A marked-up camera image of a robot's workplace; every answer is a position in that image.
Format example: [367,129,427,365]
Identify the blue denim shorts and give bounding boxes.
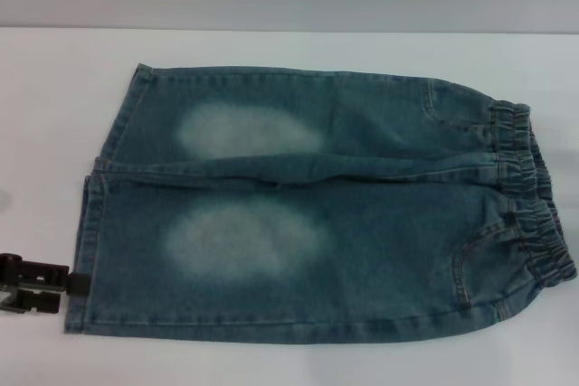
[61,62,579,345]

